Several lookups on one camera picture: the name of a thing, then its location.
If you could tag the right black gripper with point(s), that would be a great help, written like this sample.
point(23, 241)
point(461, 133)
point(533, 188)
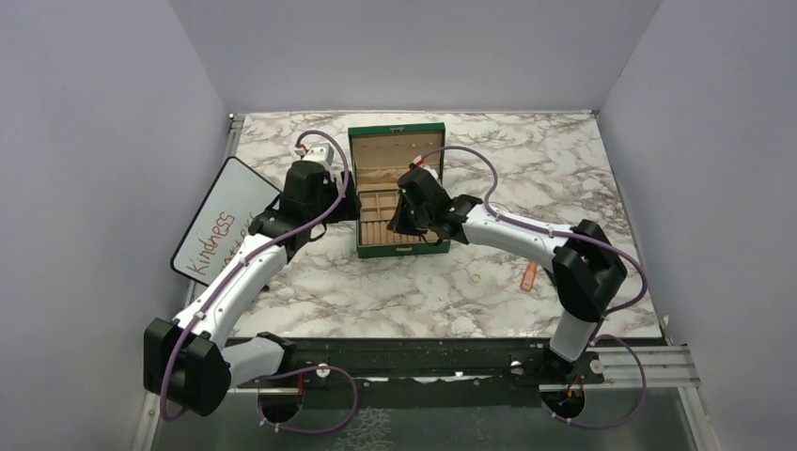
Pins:
point(398, 224)

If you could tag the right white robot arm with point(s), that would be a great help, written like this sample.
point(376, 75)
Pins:
point(586, 272)

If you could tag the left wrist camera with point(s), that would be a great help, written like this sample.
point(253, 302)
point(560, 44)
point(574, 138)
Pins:
point(319, 153)

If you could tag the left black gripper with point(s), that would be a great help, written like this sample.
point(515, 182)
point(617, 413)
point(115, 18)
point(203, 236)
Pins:
point(349, 208)

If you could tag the aluminium frame rail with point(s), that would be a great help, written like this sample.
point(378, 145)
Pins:
point(647, 401)

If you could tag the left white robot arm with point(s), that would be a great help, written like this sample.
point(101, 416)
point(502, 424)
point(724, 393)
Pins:
point(187, 360)

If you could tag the black mounting rail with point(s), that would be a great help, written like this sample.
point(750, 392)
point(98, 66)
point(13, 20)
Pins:
point(419, 373)

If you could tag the white dry-erase board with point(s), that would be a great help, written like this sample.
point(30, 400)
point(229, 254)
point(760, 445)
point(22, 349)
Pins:
point(237, 195)

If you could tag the green jewelry box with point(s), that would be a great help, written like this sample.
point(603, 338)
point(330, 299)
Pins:
point(380, 156)

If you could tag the orange highlighter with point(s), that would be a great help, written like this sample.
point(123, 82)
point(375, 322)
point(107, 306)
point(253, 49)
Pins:
point(529, 277)

